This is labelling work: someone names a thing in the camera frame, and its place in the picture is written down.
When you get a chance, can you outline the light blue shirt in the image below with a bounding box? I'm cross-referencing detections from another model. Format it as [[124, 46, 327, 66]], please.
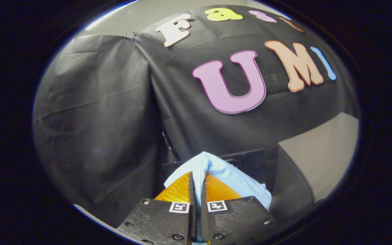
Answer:
[[164, 151, 272, 244]]

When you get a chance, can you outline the beige cabinet with grey top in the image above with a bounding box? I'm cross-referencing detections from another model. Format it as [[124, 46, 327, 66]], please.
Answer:
[[271, 112, 360, 219]]

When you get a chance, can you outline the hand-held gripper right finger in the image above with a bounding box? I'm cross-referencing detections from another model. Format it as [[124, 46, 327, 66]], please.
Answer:
[[201, 173, 278, 245]]

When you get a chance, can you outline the black backdrop cloth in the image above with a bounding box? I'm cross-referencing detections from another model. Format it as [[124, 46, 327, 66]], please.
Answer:
[[33, 5, 358, 228]]

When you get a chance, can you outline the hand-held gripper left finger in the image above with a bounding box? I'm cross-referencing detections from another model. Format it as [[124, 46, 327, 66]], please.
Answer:
[[116, 172, 197, 245]]

